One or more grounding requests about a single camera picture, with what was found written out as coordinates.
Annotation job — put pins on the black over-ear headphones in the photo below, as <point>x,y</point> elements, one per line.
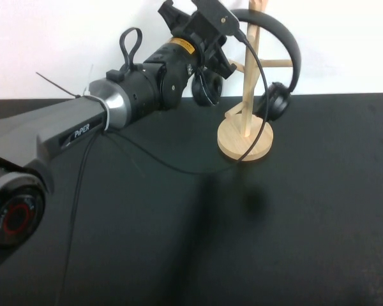
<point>290,44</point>

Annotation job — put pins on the black zip tie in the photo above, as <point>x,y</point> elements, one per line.
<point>59,86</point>

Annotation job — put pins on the white zip tie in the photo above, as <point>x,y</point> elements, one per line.
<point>103,108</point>

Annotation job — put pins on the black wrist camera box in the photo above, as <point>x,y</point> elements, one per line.
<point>215,14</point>

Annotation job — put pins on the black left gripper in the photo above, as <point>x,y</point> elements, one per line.
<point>207,44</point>

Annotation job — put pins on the wooden headphone stand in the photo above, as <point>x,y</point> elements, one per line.
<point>242,145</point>

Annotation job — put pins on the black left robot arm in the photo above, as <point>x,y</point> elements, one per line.
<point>83,111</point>

